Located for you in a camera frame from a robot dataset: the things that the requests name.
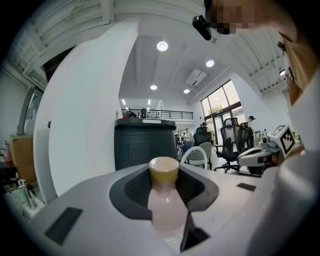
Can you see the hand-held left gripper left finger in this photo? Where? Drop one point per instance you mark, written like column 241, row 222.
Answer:
column 95, row 205

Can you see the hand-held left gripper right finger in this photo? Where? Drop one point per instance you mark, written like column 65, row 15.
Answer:
column 225, row 200

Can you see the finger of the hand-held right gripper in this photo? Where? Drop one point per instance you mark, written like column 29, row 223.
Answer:
column 255, row 157

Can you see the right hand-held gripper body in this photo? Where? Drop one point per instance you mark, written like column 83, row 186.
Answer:
column 286, row 142

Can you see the pink bottle with tan cap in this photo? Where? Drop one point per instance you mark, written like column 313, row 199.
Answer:
column 167, row 207

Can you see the person's right forearm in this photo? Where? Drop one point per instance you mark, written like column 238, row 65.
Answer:
column 298, row 151

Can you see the green pump dispenser bottle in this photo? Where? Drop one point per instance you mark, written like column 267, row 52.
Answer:
column 25, row 195

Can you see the red bottle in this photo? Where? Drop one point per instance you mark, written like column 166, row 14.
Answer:
column 7, row 152

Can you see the person's right hand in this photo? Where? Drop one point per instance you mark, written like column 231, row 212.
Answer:
column 275, row 158

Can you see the black mesh office chair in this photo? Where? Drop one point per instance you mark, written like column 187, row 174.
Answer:
column 228, row 142
column 246, row 137
column 203, row 136

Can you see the grey padded chair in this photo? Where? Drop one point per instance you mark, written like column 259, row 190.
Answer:
column 203, row 153

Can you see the marble-pattern counter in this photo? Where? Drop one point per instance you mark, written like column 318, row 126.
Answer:
column 32, row 212

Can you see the dark blue chair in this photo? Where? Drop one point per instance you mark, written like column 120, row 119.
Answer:
column 188, row 147

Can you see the large glass window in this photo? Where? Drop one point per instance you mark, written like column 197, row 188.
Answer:
column 220, row 100

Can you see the person's mustard shirt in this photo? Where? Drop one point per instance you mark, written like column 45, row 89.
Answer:
column 300, row 70

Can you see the large black cabinet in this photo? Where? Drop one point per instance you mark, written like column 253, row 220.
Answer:
column 145, row 145

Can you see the brown cardboard box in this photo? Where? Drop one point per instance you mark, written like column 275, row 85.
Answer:
column 22, row 160

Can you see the black balcony railing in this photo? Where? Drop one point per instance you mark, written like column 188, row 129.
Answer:
column 175, row 113

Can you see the round ceiling light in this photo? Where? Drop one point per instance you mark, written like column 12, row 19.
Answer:
column 153, row 87
column 162, row 46
column 209, row 63
column 186, row 91

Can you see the white ceiling air conditioner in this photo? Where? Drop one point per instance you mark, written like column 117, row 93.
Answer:
column 196, row 78

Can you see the grey glass-door cabinet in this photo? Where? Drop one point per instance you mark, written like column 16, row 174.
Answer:
column 31, row 112

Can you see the person's head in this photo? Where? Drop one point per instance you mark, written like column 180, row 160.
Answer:
column 265, row 15

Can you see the black head-worn camera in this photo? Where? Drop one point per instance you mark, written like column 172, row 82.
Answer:
column 202, row 27

